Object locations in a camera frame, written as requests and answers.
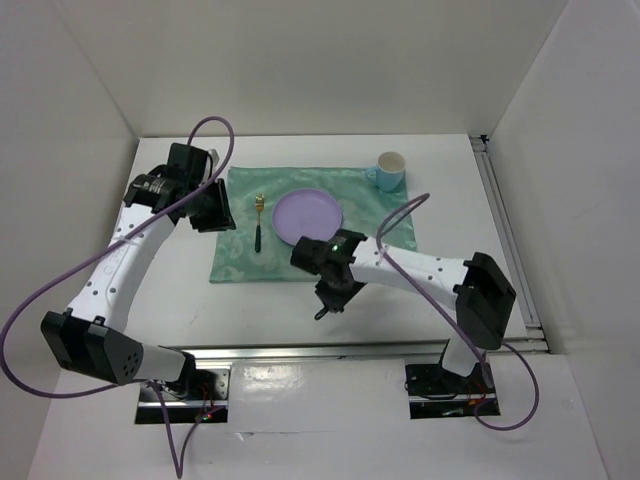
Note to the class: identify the green patterned cloth placemat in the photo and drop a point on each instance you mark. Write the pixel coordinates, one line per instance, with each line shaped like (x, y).
(363, 206)

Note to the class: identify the gold fork black handle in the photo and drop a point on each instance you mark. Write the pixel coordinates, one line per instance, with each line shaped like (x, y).
(259, 207)

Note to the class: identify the light blue mug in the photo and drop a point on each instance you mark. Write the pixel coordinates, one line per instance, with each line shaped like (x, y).
(388, 172)

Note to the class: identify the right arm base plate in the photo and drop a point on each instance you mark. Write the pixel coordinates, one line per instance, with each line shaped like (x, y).
(435, 393)

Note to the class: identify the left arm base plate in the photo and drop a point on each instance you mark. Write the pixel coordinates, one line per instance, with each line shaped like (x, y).
(205, 400)

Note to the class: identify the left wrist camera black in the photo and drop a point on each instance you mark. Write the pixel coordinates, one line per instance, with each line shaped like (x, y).
(191, 164)

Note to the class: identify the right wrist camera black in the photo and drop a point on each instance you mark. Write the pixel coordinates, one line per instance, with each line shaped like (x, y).
(307, 255)

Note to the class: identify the front aluminium rail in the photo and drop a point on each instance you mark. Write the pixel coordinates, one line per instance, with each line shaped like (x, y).
(300, 352)

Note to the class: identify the gold knife black handle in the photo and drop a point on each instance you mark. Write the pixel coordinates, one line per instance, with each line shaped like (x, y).
(320, 314)

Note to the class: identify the aluminium rail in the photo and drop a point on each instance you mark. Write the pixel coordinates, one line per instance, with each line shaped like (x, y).
(300, 352)
(479, 146)

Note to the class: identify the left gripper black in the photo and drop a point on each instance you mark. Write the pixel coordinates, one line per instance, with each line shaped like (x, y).
(221, 217)

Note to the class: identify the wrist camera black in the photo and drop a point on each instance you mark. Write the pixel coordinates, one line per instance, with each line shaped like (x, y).
(191, 164)
(307, 255)

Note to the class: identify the purple plastic plate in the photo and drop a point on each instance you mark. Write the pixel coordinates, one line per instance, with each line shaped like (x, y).
(308, 213)

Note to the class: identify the right side aluminium rail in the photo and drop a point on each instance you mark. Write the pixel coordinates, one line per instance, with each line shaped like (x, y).
(479, 146)

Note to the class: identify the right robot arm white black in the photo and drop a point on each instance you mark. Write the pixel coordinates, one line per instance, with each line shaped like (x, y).
(473, 295)

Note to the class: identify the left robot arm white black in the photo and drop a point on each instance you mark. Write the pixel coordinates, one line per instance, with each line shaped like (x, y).
(89, 336)

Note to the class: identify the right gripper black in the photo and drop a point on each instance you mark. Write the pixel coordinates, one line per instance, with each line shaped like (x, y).
(336, 301)

